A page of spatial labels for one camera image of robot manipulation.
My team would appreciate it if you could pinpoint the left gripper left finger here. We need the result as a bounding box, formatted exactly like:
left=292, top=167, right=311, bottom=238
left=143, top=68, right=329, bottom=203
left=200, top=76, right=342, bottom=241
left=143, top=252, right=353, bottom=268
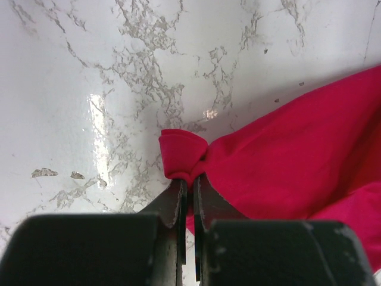
left=1, top=179, right=188, bottom=285

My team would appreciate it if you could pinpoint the red t shirt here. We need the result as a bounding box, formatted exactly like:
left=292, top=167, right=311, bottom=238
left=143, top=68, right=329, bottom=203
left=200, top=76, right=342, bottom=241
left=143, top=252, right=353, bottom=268
left=159, top=66, right=380, bottom=271

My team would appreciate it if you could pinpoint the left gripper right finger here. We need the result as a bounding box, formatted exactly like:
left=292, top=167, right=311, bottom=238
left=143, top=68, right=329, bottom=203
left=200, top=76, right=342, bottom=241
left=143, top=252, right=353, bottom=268
left=193, top=175, right=376, bottom=285

